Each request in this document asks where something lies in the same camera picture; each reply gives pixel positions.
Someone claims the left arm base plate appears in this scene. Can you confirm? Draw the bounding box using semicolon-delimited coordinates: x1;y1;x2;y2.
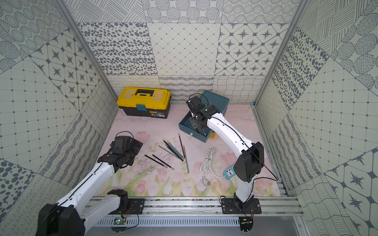
124;198;145;215

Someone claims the yellow black plastic toolbox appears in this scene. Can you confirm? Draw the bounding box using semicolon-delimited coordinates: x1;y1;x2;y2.
117;87;171;119

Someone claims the black pencil gold end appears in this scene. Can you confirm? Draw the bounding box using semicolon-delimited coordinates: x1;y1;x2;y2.
152;154;175;170

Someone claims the red black striped pencil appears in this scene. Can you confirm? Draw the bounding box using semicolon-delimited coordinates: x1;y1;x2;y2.
178;134;186;159

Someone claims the green striped pencil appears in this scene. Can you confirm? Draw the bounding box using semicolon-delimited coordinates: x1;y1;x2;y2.
166;141;184;160

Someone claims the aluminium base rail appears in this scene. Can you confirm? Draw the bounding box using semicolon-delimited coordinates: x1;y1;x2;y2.
95;197;304;228

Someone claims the green pencil vertical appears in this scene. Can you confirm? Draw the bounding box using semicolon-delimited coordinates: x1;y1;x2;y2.
183;145;190;174

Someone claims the black pencil plain end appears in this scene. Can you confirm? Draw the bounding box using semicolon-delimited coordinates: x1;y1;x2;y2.
164;141;183;160

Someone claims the black pencil left pair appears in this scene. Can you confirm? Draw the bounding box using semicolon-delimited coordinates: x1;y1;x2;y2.
144;155;168;168

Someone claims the teal drawer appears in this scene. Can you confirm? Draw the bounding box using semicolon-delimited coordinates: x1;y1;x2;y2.
178;112;214;143

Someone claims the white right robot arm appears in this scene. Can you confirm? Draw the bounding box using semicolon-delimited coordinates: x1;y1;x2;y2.
186;96;264;208

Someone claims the teal power strip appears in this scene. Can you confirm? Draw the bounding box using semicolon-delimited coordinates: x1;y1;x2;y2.
223;166;236;180

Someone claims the teal drawer cabinet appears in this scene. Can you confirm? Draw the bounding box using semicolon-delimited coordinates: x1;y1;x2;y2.
198;90;230;115

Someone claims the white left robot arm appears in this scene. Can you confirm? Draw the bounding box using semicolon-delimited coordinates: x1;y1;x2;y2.
36;133;143;236

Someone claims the white power cable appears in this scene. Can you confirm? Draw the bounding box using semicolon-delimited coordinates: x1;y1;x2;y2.
200;147;225;186

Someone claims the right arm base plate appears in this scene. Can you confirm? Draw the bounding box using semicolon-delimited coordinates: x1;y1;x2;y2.
219;196;262;215

